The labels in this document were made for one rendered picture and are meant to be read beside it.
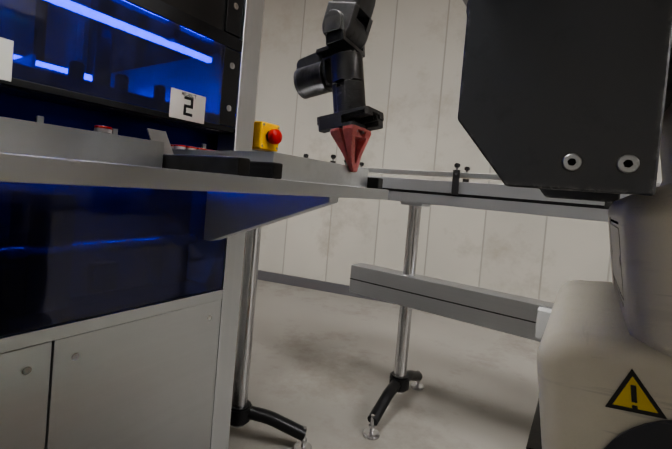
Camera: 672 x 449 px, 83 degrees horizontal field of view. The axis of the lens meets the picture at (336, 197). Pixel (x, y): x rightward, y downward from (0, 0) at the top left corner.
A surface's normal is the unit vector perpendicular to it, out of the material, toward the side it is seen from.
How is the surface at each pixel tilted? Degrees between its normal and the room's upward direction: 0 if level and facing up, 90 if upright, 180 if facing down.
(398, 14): 90
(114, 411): 90
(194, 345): 90
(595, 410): 90
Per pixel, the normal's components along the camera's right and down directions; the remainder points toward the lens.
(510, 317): -0.55, -0.03
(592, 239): -0.32, 0.00
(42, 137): 0.83, 0.08
